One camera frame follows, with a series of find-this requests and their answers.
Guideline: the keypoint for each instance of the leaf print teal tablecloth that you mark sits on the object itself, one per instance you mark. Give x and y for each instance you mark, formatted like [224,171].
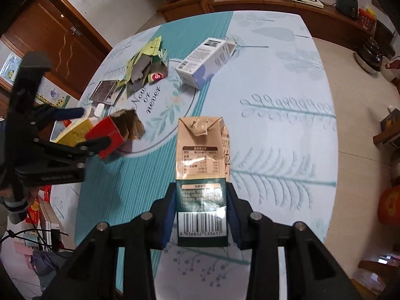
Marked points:
[275,131]

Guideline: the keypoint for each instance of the wooden television cabinet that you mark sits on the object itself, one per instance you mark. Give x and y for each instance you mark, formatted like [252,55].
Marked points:
[250,4]

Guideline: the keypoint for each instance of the wall poster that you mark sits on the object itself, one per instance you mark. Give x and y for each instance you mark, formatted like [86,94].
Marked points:
[51,95]

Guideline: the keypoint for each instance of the dark glossy flat packet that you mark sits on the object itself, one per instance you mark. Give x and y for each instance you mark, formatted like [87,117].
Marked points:
[106,91]

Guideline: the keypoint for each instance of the white set-top box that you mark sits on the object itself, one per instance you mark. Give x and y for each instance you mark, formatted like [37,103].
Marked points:
[307,1]

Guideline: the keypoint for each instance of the brown wooden door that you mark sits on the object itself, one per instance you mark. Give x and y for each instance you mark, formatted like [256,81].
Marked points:
[53,37]

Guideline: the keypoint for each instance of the green beige milk carton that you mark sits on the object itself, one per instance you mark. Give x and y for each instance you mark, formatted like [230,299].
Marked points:
[201,162]

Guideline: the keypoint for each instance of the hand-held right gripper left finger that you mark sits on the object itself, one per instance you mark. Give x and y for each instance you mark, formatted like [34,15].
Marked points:
[170,222]

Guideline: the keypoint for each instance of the wooden table pink cloth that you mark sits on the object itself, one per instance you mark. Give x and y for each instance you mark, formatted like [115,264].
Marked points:
[386,137]

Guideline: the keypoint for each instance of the white purple cardboard box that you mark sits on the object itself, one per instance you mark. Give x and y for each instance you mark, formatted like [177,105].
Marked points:
[203,62]

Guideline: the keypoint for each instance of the red cardboard box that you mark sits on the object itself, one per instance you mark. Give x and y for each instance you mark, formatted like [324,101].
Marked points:
[106,129]

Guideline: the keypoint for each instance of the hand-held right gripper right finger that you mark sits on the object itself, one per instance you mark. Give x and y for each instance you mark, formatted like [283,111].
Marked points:
[232,222]

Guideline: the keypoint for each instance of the red plastic basket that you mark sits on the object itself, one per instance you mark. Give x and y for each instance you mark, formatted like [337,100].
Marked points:
[367,17]

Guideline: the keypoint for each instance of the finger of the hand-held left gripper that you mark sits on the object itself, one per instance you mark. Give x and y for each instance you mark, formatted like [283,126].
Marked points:
[67,113]
[90,145]

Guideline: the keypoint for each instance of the red plastic bucket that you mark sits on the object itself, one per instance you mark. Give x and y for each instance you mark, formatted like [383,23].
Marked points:
[390,204]

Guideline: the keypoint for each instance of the black ceramic jar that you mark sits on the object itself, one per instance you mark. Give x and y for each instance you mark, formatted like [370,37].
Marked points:
[370,54]

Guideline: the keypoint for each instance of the dark green appliance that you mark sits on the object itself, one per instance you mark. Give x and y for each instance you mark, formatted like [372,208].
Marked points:
[347,2]

